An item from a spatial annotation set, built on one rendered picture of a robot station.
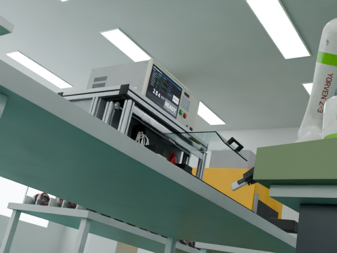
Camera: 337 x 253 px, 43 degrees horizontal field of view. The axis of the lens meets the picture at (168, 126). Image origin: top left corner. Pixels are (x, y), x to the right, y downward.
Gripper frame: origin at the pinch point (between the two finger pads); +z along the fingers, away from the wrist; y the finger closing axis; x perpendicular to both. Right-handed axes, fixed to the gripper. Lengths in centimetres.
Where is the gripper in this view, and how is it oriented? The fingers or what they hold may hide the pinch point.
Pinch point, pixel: (238, 183)
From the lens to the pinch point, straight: 186.4
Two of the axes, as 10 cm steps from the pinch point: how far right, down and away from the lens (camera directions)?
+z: -8.1, 4.9, 3.3
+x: -2.2, -7.7, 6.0
